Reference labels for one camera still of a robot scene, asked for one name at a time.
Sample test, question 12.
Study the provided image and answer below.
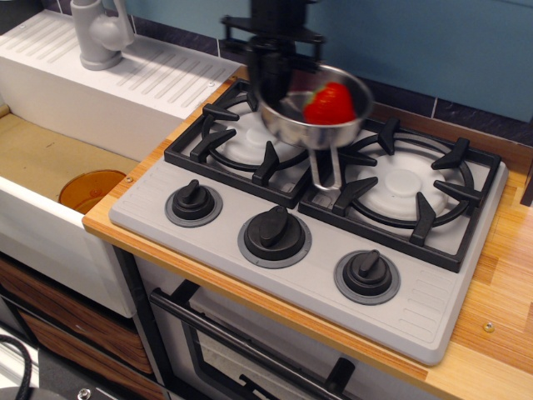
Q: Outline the oven door with black handle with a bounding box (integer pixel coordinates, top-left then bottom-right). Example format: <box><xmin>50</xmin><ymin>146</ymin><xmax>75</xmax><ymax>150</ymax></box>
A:
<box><xmin>148</xmin><ymin>280</ymin><xmax>429</xmax><ymax>399</ymax></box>

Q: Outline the orange plastic bowl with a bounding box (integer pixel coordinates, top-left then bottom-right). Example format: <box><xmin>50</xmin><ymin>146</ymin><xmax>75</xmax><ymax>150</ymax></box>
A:
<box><xmin>58</xmin><ymin>169</ymin><xmax>126</xmax><ymax>214</ymax></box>

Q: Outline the small steel saucepan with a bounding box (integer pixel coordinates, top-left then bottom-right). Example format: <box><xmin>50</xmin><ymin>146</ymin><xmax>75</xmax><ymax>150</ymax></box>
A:
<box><xmin>253</xmin><ymin>65</ymin><xmax>374</xmax><ymax>191</ymax></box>

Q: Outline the black middle stove knob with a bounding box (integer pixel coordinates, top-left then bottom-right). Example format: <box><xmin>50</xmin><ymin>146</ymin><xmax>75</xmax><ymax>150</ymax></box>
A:
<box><xmin>237</xmin><ymin>206</ymin><xmax>312</xmax><ymax>269</ymax></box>

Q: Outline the black right burner grate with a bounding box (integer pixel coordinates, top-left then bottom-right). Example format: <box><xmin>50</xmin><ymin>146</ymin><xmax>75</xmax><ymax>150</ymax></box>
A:
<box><xmin>298</xmin><ymin>118</ymin><xmax>508</xmax><ymax>273</ymax></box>

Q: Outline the black braided cable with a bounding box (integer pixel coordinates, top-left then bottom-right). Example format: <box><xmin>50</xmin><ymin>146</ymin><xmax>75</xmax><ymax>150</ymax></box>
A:
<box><xmin>0</xmin><ymin>333</ymin><xmax>33</xmax><ymax>400</ymax></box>

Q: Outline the black burner grate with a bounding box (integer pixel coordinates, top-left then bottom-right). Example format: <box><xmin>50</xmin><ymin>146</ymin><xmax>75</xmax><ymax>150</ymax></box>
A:
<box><xmin>298</xmin><ymin>118</ymin><xmax>508</xmax><ymax>273</ymax></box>
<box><xmin>164</xmin><ymin>79</ymin><xmax>312</xmax><ymax>208</ymax></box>

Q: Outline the wooden drawer front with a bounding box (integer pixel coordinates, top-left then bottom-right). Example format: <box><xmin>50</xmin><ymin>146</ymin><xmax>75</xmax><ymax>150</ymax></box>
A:
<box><xmin>1</xmin><ymin>254</ymin><xmax>165</xmax><ymax>399</ymax></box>

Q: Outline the red plastic strawberry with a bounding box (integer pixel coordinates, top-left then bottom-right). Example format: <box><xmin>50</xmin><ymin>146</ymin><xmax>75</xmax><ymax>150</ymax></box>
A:
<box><xmin>302</xmin><ymin>82</ymin><xmax>357</xmax><ymax>125</ymax></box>

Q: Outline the white toy sink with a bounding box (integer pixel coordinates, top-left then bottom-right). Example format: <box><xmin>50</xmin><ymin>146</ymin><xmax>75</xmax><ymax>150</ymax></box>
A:
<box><xmin>1</xmin><ymin>10</ymin><xmax>238</xmax><ymax>318</ymax></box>

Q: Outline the black left burner grate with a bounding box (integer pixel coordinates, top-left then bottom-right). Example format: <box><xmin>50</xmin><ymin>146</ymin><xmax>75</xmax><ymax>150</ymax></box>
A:
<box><xmin>164</xmin><ymin>79</ymin><xmax>312</xmax><ymax>208</ymax></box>

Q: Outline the black right stove knob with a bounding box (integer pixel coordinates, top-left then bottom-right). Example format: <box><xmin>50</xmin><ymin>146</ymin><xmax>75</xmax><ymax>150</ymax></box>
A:
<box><xmin>334</xmin><ymin>250</ymin><xmax>401</xmax><ymax>306</ymax></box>

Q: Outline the grey toy faucet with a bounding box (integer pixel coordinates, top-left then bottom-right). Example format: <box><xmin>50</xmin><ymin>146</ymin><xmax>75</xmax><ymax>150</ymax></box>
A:
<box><xmin>70</xmin><ymin>0</ymin><xmax>134</xmax><ymax>71</ymax></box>

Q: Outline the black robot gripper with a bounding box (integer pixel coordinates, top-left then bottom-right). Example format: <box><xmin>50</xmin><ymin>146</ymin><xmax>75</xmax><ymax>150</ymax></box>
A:
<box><xmin>221</xmin><ymin>1</ymin><xmax>326</xmax><ymax>103</ymax></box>

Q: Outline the black left stove knob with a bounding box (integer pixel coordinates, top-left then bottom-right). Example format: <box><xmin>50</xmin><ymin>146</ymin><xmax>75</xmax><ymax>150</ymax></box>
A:
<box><xmin>165</xmin><ymin>179</ymin><xmax>223</xmax><ymax>228</ymax></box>

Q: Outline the black stove knob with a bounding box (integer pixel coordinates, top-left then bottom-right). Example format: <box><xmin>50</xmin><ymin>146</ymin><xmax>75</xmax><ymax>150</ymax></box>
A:
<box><xmin>334</xmin><ymin>250</ymin><xmax>401</xmax><ymax>306</ymax></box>
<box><xmin>237</xmin><ymin>206</ymin><xmax>312</xmax><ymax>269</ymax></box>
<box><xmin>165</xmin><ymin>179</ymin><xmax>223</xmax><ymax>228</ymax></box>

